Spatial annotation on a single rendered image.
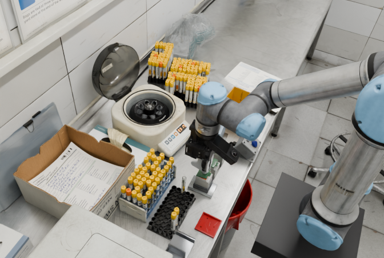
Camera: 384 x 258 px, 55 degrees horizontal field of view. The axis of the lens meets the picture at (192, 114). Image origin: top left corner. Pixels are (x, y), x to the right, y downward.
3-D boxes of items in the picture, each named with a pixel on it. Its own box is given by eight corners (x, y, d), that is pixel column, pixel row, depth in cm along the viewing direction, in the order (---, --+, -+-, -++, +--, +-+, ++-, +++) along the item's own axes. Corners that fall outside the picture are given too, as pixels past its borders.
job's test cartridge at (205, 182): (206, 192, 126) (208, 181, 121) (194, 186, 127) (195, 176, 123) (211, 183, 128) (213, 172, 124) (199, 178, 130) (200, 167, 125)
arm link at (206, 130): (225, 113, 107) (215, 132, 101) (223, 124, 110) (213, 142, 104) (202, 105, 109) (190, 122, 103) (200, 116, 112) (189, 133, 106)
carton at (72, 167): (94, 240, 112) (88, 214, 102) (22, 201, 120) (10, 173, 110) (138, 181, 129) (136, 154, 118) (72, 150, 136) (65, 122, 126)
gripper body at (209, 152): (194, 140, 120) (196, 114, 112) (218, 149, 118) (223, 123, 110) (184, 156, 115) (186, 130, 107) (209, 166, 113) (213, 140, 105)
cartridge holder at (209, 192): (211, 198, 126) (212, 192, 123) (187, 188, 128) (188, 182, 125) (217, 186, 129) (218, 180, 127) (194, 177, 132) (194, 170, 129)
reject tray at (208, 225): (214, 238, 115) (214, 237, 115) (194, 229, 117) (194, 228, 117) (222, 221, 120) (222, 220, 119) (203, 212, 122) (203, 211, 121)
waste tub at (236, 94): (246, 134, 149) (251, 116, 142) (217, 121, 153) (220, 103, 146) (259, 115, 157) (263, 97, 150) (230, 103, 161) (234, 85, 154)
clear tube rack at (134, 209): (146, 223, 117) (145, 211, 112) (119, 210, 120) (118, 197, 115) (176, 177, 131) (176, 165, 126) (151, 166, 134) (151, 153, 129)
